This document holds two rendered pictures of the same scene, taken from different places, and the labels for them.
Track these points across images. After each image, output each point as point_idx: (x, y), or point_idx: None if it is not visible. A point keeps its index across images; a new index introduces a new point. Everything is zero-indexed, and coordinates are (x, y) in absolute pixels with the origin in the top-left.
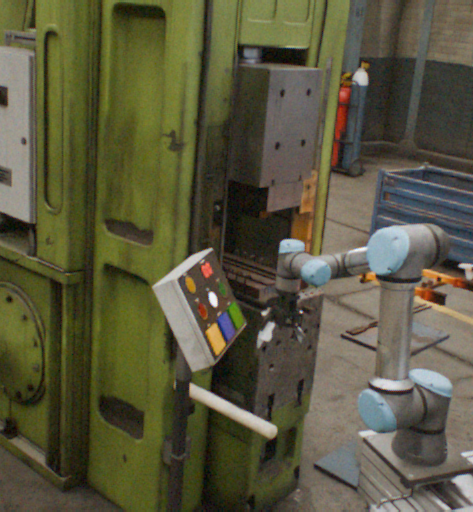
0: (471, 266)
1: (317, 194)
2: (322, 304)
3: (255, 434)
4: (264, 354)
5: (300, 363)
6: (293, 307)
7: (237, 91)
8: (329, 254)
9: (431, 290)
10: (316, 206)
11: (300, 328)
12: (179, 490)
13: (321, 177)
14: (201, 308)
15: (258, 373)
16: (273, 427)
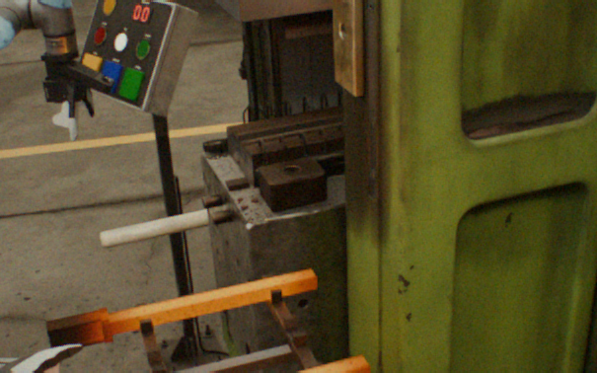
0: (38, 352)
1: (384, 74)
2: (248, 249)
3: (223, 332)
4: (209, 220)
5: (242, 313)
6: (46, 68)
7: None
8: (4, 6)
9: (87, 317)
10: (385, 104)
11: (68, 118)
12: (173, 258)
13: (388, 34)
14: (99, 33)
15: (210, 241)
16: (101, 233)
